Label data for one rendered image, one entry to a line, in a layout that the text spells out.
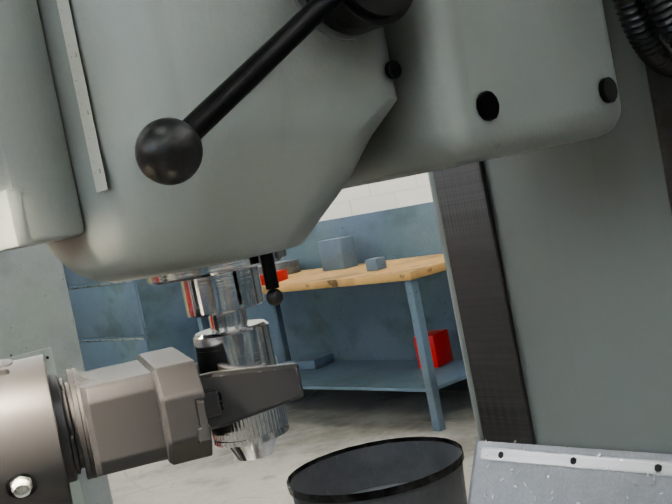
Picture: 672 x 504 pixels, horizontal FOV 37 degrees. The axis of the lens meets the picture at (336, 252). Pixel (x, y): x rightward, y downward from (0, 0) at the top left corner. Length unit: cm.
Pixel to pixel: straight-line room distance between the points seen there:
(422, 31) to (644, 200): 30
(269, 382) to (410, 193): 575
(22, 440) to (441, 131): 29
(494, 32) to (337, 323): 645
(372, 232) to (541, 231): 572
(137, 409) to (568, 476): 48
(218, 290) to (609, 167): 39
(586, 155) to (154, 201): 45
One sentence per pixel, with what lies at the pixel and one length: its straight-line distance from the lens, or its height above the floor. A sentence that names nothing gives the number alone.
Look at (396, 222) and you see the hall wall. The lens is 643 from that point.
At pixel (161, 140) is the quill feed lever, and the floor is 137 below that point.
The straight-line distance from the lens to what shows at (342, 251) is 637.
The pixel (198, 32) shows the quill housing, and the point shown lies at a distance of 51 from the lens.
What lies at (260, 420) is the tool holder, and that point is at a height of 121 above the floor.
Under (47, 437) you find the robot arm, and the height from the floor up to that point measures 124.
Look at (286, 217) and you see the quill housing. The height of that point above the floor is 133.
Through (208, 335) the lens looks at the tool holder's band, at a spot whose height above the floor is 127.
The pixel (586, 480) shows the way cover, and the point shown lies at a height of 105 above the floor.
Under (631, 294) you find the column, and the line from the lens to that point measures 86.
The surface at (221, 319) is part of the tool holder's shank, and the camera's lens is 60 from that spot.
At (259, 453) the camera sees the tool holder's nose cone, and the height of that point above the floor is 119.
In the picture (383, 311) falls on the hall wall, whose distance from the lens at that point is 667.
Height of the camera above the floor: 133
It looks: 3 degrees down
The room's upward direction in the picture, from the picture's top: 11 degrees counter-clockwise
